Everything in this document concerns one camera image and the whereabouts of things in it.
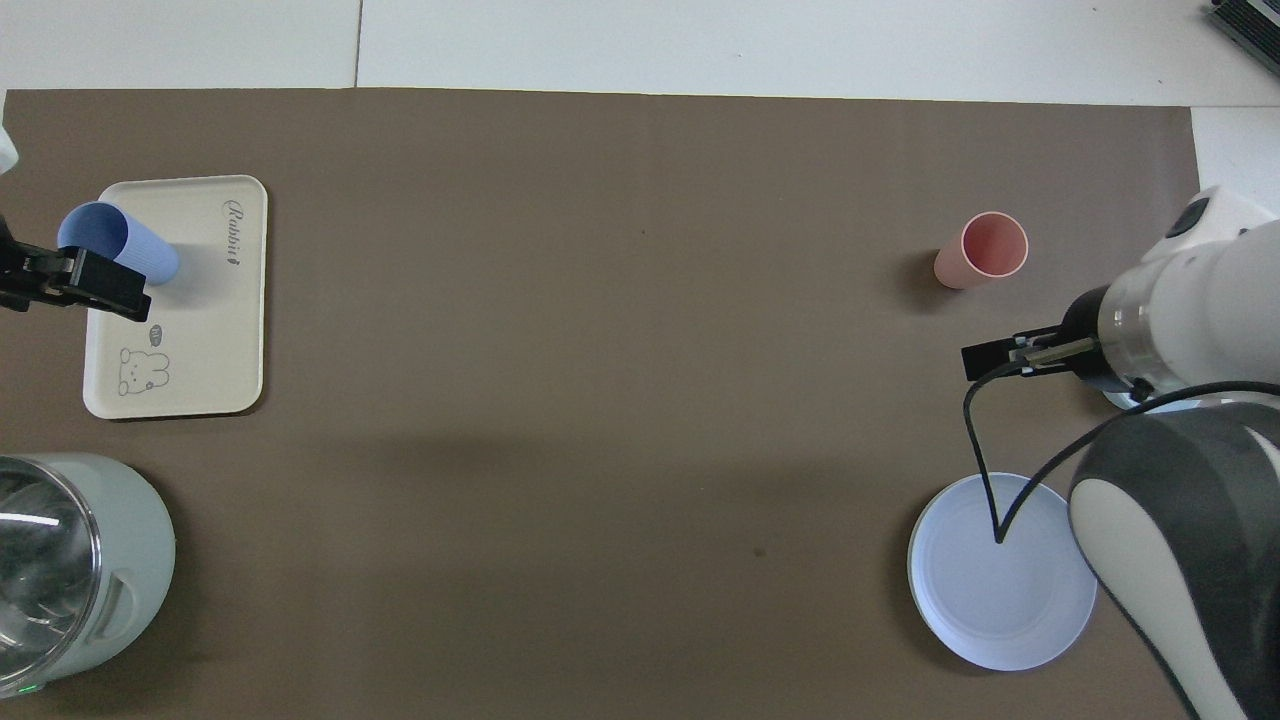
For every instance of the cream rabbit print tray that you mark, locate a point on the cream rabbit print tray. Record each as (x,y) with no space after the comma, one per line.
(200,340)

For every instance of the light blue bowl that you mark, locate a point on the light blue bowl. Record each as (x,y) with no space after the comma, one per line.
(1125,400)

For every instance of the grey ribbed device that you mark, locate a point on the grey ribbed device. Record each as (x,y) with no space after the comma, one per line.
(1248,22)

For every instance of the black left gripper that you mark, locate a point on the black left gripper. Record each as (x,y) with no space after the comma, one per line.
(35,275)

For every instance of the pink cup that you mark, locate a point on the pink cup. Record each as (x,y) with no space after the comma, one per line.
(993,245)

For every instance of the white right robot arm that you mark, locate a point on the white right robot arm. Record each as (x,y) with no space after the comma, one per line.
(1200,500)

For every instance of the blue ribbed cup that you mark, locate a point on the blue ribbed cup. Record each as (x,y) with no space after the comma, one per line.
(145,250)

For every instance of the pale blue round plate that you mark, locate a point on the pale blue round plate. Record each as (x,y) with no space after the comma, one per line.
(980,600)

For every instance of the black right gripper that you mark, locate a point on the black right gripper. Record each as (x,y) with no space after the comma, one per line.
(1085,330)

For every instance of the brown table mat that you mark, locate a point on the brown table mat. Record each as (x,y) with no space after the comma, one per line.
(600,400)

